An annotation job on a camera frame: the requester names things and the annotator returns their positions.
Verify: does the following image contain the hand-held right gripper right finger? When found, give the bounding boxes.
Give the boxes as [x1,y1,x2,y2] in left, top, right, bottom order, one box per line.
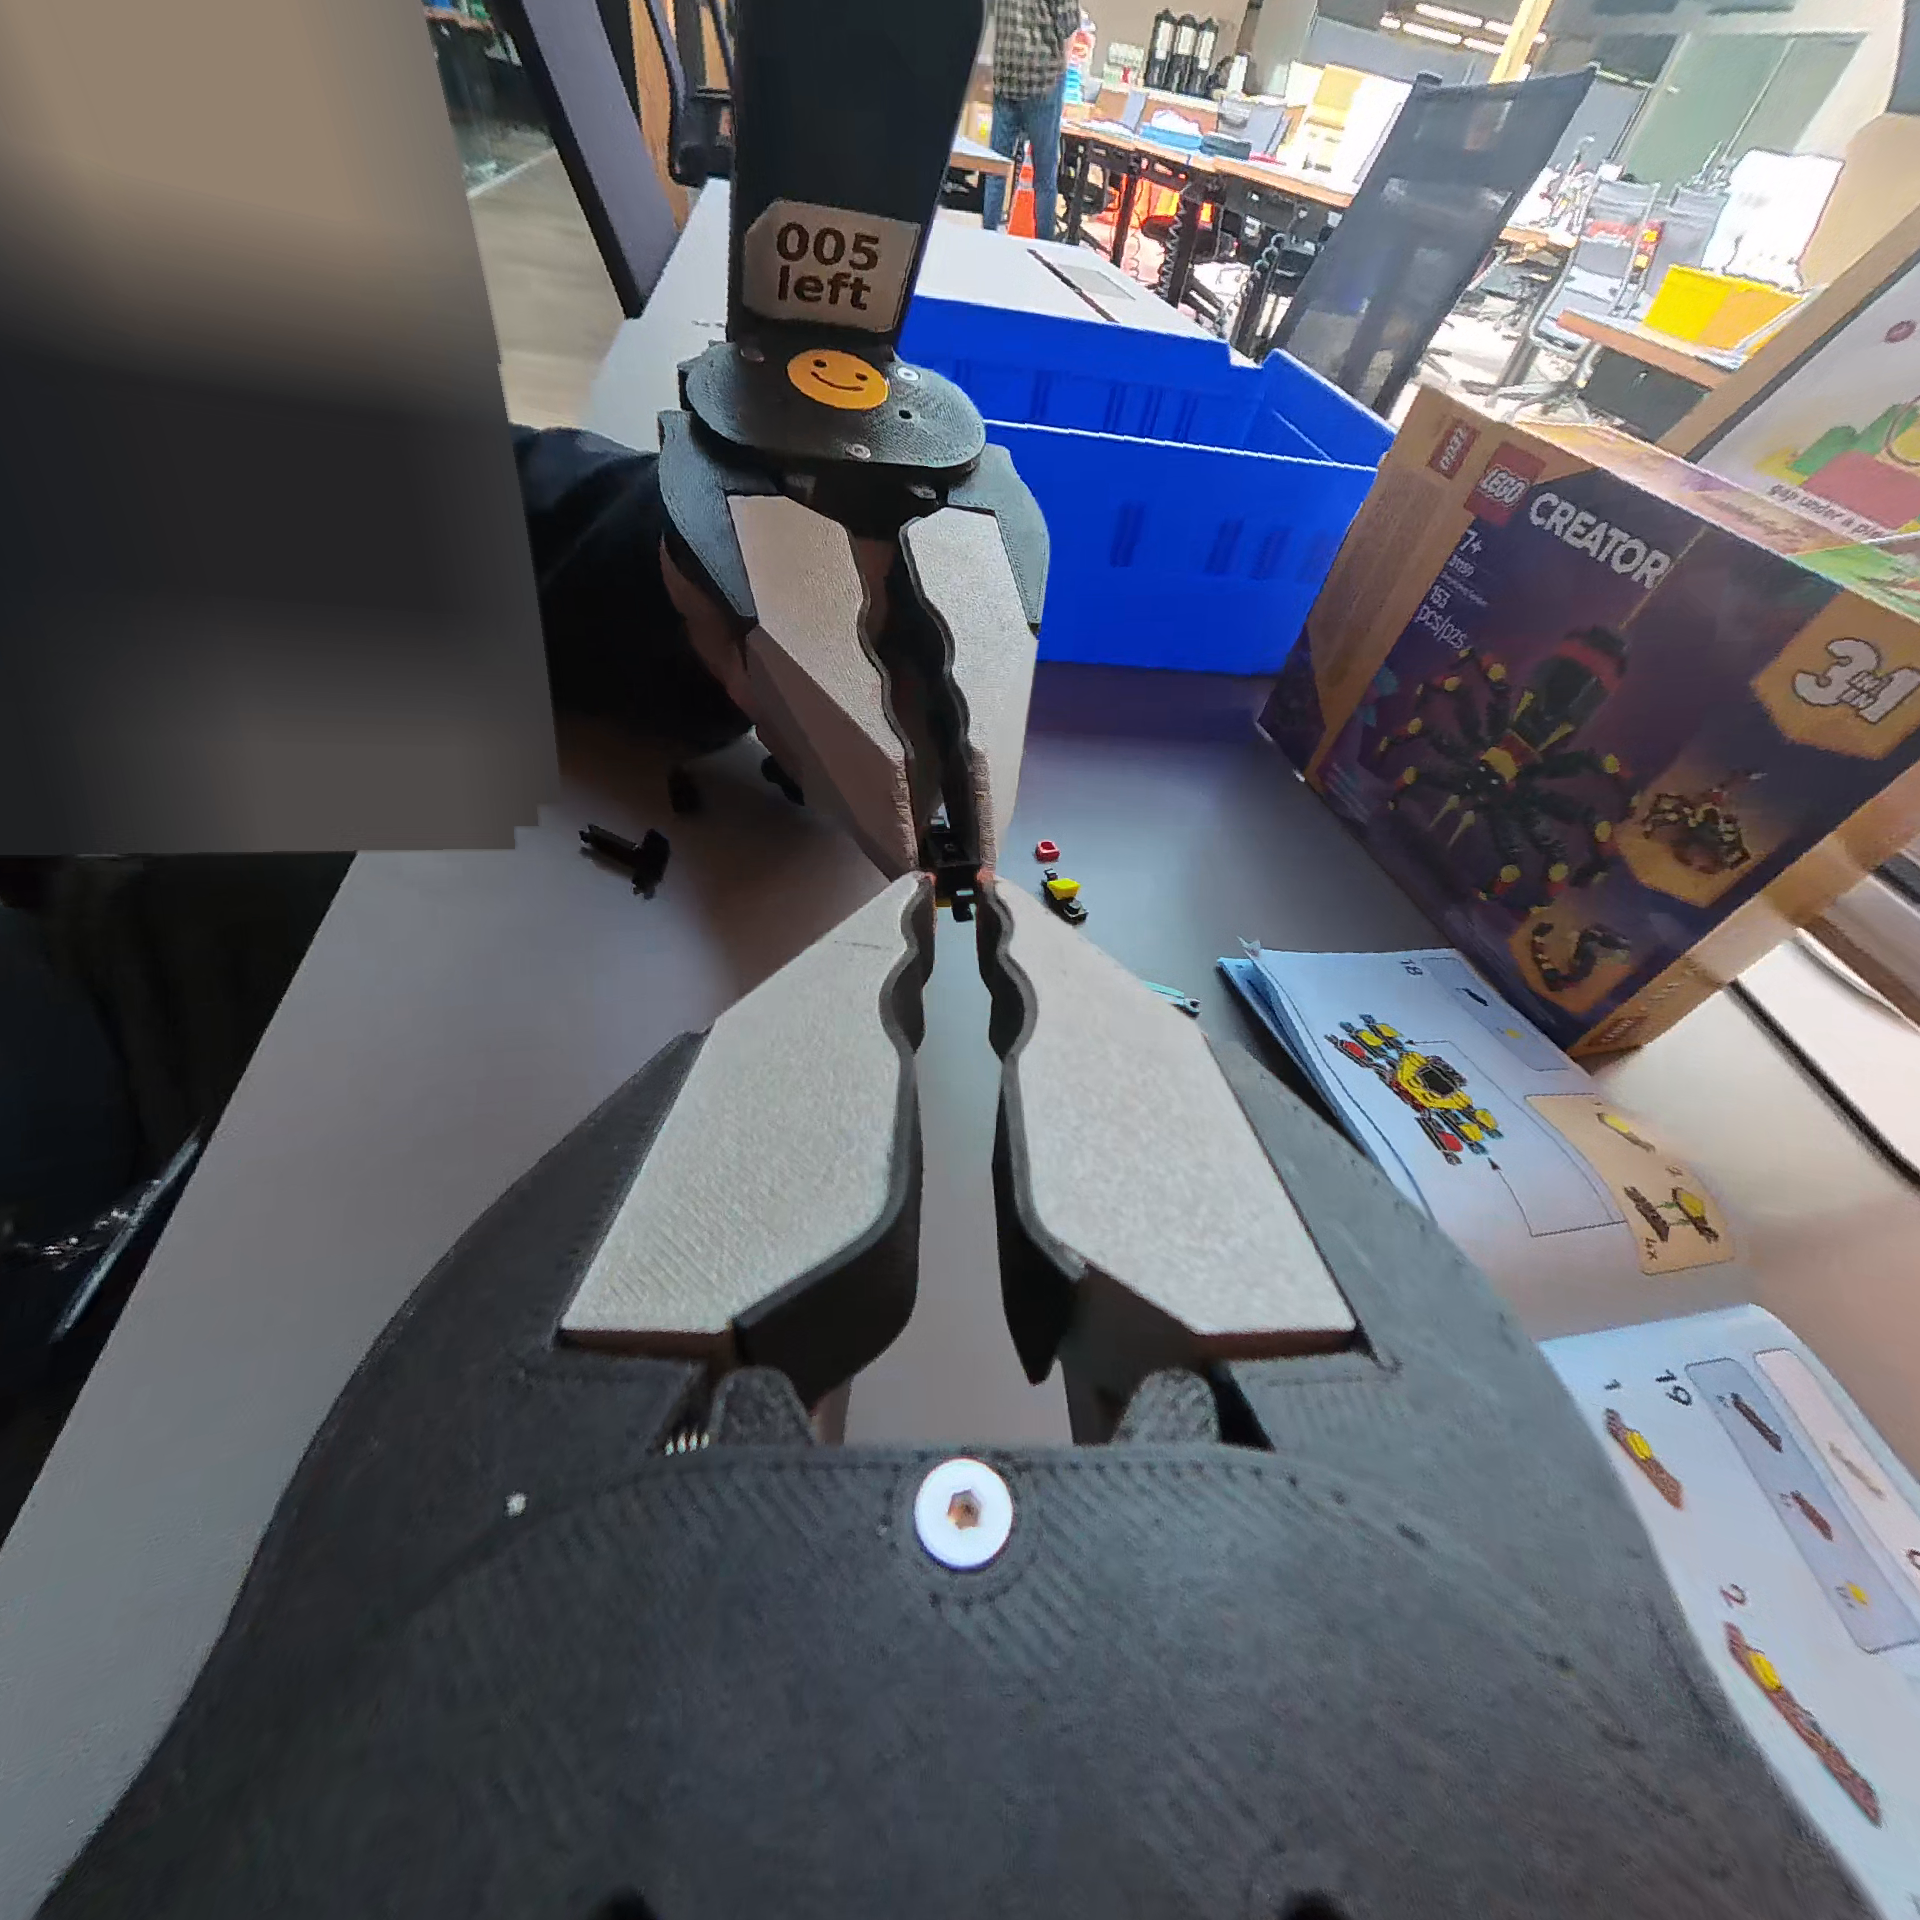
[979,882,1363,1386]

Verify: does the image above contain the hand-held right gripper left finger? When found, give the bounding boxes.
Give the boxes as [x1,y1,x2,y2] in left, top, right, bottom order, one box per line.
[558,873,941,1412]

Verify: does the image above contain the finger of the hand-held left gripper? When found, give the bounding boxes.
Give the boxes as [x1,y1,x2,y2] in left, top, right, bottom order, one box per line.
[727,493,924,881]
[896,511,1041,888]

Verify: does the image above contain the black yellow lego assembly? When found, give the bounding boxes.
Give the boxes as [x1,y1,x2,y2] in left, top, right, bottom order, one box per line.
[923,816,997,921]

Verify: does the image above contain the black lego connector piece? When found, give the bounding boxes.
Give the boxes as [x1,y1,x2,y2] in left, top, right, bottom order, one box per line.
[579,819,674,902]

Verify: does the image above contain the lego instruction booklet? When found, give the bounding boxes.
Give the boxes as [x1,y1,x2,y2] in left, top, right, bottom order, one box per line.
[1218,943,1738,1281]
[1543,1302,1920,1920]

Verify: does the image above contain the purple lego set box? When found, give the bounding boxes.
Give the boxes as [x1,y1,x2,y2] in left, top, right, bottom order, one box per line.
[1256,382,1920,1056]

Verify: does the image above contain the blue plastic bin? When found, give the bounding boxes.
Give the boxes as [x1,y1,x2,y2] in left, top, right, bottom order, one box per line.
[896,292,1401,672]

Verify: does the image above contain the black mesh office chair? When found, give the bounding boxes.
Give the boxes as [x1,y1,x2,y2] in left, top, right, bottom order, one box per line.
[1272,65,1603,421]

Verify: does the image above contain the person's dark clothing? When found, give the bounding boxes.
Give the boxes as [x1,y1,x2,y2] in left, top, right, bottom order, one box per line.
[0,853,358,1549]

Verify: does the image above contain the white flat tray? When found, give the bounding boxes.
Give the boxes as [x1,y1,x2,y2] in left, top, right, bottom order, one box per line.
[1732,876,1920,1181]

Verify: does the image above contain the yellow plastic bin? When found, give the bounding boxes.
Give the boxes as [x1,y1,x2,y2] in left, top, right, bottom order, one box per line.
[1639,263,1807,358]

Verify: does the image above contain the printed instruction sheet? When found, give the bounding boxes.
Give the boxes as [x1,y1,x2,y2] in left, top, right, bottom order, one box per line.
[1725,271,1920,546]

